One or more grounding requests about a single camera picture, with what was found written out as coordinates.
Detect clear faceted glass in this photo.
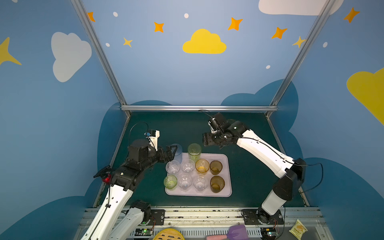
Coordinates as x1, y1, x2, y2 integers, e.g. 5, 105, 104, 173
193, 175, 208, 192
181, 160, 195, 174
177, 173, 193, 191
166, 160, 181, 176

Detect tall blue textured cup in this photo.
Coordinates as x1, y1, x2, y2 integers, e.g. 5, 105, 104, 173
171, 144, 183, 164

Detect brown textured cup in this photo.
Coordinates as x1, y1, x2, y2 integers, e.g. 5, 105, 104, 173
210, 160, 223, 175
210, 176, 225, 193

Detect small green cup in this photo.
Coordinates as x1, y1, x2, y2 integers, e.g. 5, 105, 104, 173
163, 175, 178, 190

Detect tall green cup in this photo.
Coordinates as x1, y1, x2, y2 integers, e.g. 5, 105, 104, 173
188, 143, 202, 163

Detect yellow transparent cup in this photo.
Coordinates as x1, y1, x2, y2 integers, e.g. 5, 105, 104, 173
195, 159, 210, 175

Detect clear faceted glass back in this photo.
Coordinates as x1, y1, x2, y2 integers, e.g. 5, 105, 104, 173
181, 160, 195, 174

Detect pink plastic tray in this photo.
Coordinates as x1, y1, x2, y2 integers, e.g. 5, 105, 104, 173
165, 153, 232, 198

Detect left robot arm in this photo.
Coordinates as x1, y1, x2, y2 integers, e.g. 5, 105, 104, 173
82, 137, 178, 240

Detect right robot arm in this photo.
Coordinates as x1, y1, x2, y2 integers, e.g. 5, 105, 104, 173
203, 113, 307, 224

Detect yellow round lid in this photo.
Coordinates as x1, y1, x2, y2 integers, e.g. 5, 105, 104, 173
153, 229, 185, 240

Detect purple toy shovel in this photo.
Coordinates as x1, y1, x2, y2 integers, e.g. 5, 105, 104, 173
206, 225, 249, 240

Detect yellow snack packet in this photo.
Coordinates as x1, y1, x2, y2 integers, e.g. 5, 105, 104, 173
289, 219, 308, 240

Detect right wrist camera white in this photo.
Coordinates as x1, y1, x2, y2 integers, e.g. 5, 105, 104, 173
208, 117, 218, 134

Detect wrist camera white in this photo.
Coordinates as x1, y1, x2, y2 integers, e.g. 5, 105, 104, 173
145, 130, 160, 151
208, 117, 218, 134

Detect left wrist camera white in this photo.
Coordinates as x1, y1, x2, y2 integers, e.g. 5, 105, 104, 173
145, 130, 160, 151

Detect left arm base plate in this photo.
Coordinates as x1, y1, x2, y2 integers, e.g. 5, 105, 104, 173
147, 209, 165, 226

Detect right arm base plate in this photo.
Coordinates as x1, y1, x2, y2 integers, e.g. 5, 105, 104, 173
241, 208, 285, 225

